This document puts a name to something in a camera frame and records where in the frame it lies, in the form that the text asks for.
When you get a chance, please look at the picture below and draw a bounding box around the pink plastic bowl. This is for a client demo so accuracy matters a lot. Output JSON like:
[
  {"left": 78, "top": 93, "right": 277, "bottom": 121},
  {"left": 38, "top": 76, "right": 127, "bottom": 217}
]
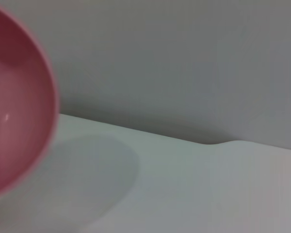
[{"left": 0, "top": 4, "right": 61, "bottom": 202}]

